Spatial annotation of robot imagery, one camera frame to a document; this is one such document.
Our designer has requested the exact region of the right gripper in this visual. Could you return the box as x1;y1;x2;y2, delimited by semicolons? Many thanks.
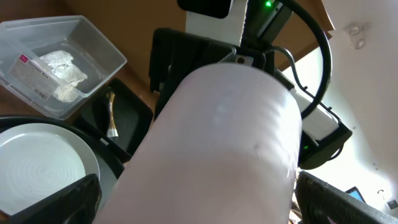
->
149;28;274;118

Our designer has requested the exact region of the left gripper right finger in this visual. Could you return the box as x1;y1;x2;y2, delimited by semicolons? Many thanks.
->
295;171;397;224

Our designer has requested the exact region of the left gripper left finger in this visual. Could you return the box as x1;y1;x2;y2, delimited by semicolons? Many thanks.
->
1;174;102;224

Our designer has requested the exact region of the white plate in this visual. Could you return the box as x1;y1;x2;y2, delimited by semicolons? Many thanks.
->
1;123;100;215

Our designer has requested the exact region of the gold foil wrapper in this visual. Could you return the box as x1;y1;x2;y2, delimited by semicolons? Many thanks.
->
106;91;119;138

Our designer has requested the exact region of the pink cup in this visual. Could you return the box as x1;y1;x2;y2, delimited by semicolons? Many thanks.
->
95;63;302;224

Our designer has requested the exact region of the white napkin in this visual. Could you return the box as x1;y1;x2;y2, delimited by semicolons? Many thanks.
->
39;50;88;103

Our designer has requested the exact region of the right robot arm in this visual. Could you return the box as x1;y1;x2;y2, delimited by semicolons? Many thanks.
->
149;1;292;117

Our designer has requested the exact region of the round black tray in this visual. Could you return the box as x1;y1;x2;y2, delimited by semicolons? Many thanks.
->
1;116;124;219

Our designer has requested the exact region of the black rectangular tray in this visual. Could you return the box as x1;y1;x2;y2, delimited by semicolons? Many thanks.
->
73;78;153;163

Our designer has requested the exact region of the clear plastic bin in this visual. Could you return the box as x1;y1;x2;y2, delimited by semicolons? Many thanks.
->
1;16;127;119

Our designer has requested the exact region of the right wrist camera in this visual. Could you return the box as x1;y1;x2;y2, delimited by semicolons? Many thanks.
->
273;67;354;170

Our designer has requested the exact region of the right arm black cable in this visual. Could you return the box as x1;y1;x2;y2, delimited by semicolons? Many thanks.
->
279;0;333;121

